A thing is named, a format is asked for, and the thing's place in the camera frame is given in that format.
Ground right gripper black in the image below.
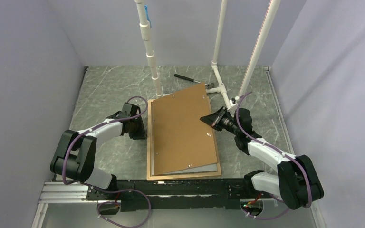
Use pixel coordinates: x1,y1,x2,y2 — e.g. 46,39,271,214
200,106,240,136

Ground brown backing board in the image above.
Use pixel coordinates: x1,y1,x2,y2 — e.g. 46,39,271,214
151,83,218,176

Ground wooden picture frame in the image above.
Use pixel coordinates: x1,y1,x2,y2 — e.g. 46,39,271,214
146,99,222,182

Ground glossy landscape photo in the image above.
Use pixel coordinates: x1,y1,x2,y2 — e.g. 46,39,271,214
150,99,219,177

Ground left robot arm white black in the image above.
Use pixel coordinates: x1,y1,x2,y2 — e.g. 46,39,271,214
50,102,147,200

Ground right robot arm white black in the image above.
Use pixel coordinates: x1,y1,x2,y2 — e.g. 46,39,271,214
200,107,324,210

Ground white PVC pipe stand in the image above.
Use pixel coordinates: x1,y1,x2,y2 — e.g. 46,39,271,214
134,0,283,109

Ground blue clip on pipe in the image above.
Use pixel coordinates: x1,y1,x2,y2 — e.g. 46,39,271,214
144,5,152,28

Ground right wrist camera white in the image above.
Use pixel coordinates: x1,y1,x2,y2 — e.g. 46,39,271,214
229,96,240,107

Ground black handled hammer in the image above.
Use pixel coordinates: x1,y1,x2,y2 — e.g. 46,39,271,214
174,74,216,89

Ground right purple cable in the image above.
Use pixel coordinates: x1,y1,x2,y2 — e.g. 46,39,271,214
234,91,314,221

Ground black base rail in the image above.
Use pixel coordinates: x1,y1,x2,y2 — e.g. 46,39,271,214
82,178,270,212

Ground aluminium extrusion rail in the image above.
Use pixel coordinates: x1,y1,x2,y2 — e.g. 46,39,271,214
32,181,326,228

